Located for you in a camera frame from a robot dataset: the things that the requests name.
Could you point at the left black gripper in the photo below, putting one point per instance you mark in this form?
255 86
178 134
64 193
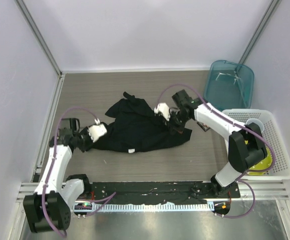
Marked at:
83 148

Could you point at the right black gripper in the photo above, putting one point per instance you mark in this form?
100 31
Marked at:
178 128

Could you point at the black t-shirt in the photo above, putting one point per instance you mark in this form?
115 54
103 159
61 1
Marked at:
136 128

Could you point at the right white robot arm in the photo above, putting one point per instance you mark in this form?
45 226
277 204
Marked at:
246 146

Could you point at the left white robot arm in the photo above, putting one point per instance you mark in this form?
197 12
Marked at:
49 207

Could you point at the black brooch box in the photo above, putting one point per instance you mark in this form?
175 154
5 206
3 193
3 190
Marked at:
203 126

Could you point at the teal transparent plastic bin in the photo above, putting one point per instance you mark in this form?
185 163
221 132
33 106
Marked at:
229 85

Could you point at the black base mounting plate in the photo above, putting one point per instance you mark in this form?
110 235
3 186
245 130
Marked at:
149 191

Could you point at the light blue mug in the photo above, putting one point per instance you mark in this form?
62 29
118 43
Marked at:
256 121

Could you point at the yellow dotted plate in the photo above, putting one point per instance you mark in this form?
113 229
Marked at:
262 165

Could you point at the white perforated plastic basket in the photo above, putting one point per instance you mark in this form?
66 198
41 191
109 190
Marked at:
272 134

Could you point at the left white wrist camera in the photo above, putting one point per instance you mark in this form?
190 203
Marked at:
96 131

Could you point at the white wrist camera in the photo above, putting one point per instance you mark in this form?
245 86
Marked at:
163 110
96 131

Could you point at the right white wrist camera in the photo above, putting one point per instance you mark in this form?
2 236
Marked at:
163 110

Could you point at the white slotted cable duct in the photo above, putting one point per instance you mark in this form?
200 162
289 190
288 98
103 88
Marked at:
84 207

